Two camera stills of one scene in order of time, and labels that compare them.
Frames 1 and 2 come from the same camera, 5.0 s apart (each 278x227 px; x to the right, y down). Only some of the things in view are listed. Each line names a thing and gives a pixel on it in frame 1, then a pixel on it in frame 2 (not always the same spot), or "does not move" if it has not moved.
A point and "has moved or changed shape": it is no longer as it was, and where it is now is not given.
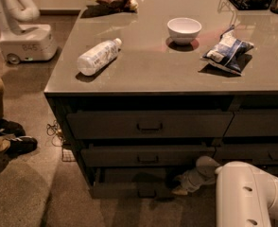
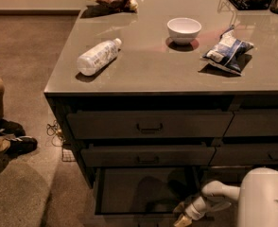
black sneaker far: x=3 y=127 does not move
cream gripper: x=192 y=179 -> x=191 y=211
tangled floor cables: x=53 y=130 does not move
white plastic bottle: x=97 y=57 does not move
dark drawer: x=134 y=155 does not move
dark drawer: x=132 y=183 has moved or changed shape
